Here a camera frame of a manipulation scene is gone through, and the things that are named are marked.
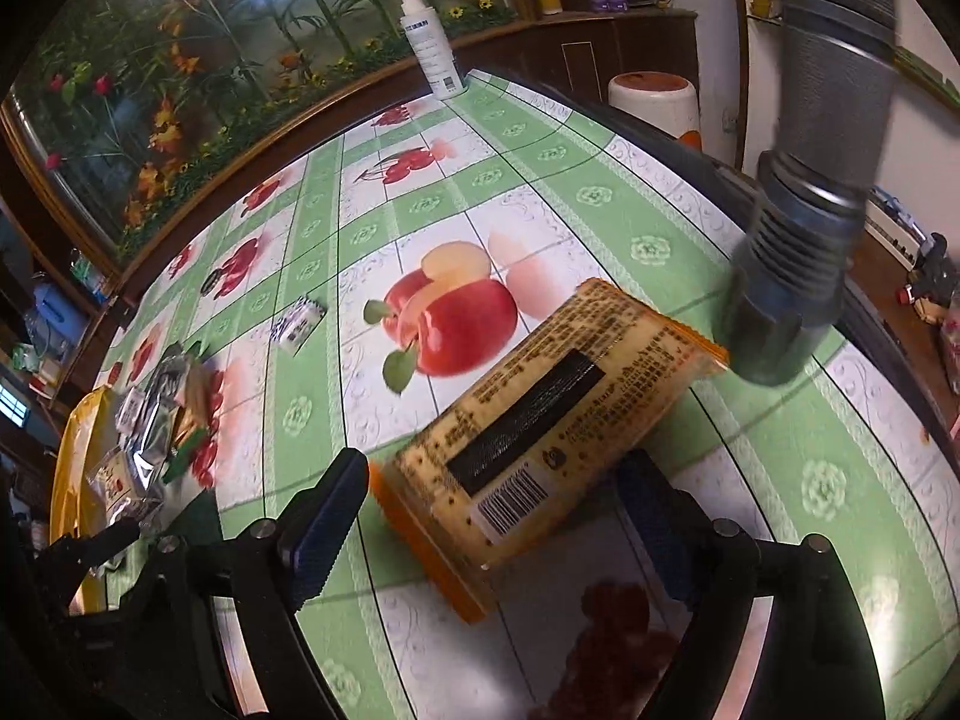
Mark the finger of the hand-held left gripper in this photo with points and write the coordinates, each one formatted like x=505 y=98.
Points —
x=94 y=544

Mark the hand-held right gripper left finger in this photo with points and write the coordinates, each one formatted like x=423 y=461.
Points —
x=330 y=521

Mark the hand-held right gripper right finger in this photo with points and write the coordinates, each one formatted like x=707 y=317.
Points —
x=652 y=532

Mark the yellow cardboard box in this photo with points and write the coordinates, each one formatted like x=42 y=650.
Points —
x=71 y=465

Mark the orange cracker packet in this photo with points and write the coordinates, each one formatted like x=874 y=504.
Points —
x=540 y=420

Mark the clear wrapped snack packet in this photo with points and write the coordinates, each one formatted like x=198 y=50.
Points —
x=112 y=476

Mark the silver foil snack packet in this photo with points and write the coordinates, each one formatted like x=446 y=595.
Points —
x=161 y=409

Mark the black-white candy packet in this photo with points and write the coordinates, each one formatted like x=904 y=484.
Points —
x=300 y=322

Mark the blue plastic jug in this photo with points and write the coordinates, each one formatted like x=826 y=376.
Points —
x=52 y=311

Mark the black round tin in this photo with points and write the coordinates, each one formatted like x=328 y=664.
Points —
x=217 y=279

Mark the fruit print green tablecloth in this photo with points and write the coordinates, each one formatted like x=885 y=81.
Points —
x=525 y=187

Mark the grey ribbed tube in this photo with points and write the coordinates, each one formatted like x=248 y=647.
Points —
x=817 y=165

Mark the white orange-lid bin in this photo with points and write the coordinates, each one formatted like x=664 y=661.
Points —
x=654 y=105

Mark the framed flower painting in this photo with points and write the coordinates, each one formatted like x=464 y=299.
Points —
x=225 y=67

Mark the brown wooden cabinet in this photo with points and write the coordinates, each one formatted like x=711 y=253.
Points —
x=630 y=41

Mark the white spray bottle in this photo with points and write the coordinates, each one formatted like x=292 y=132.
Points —
x=431 y=37

